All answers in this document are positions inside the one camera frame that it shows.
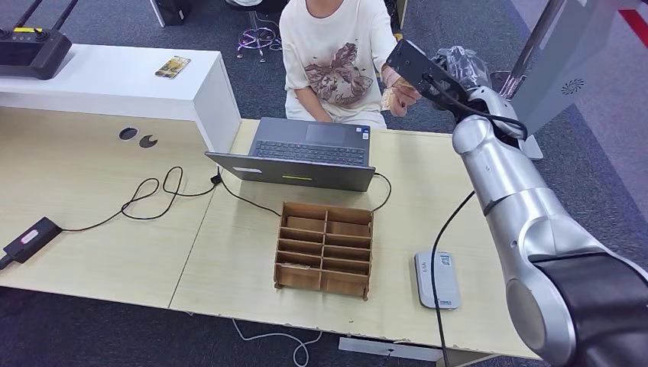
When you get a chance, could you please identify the person's left hand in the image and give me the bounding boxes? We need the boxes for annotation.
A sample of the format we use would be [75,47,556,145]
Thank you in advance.
[384,76,422,119]

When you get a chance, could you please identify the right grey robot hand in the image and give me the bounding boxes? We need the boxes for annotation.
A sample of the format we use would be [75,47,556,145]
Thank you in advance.
[433,44,492,93]

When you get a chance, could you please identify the golden hotel ID card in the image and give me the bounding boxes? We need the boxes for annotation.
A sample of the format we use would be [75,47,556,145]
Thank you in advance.
[381,88,401,112]

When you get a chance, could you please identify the person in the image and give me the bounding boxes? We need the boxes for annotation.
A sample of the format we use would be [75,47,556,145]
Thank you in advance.
[278,0,422,128]

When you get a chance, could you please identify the grey card reader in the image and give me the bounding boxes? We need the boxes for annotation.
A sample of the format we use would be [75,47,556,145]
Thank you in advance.
[413,250,462,311]

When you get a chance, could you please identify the wooden card organizer box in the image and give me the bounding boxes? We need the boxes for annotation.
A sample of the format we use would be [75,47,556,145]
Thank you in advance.
[273,202,374,302]

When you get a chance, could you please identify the grey laptop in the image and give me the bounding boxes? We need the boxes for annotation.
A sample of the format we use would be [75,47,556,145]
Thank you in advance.
[204,116,377,193]

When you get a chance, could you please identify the grey kiosk stand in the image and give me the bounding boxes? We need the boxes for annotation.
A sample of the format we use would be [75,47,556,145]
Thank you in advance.
[508,0,648,161]

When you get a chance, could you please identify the chrome stool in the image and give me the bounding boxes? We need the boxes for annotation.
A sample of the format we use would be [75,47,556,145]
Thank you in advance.
[225,0,284,64]

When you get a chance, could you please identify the red barrier belt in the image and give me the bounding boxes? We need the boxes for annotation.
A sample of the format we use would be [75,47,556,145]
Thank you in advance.
[618,8,648,49]

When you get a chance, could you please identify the black floor box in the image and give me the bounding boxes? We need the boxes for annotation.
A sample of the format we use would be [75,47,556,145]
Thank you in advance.
[150,0,193,28]

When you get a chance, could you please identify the grey desk foot plate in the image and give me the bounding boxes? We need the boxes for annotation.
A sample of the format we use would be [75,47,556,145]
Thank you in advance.
[338,336,446,363]

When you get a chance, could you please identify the white counter cabinet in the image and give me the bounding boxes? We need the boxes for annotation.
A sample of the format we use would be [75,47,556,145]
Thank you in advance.
[0,43,242,154]

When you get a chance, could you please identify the black antenna controller unit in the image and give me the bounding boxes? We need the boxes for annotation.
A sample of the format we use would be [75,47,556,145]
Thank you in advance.
[0,0,79,80]

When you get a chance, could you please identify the black power adapter brick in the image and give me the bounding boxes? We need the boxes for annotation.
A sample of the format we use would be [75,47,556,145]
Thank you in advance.
[2,216,63,265]

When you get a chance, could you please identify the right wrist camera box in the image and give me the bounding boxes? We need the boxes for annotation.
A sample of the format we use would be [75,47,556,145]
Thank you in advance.
[384,38,469,112]

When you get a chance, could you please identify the chrome stanchion post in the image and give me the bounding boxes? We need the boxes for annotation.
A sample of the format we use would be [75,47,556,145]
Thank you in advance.
[488,0,565,98]

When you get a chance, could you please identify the black usb cable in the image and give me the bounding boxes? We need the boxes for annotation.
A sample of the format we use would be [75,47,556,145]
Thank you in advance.
[370,172,394,214]

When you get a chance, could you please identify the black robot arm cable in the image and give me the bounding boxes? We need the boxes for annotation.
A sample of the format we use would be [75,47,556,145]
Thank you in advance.
[423,74,530,367]

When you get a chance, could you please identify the black laptop power cable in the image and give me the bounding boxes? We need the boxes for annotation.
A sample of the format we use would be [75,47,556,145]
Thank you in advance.
[60,165,283,234]

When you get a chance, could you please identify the white cable under desk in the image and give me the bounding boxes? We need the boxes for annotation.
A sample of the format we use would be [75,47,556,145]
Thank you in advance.
[232,319,324,367]

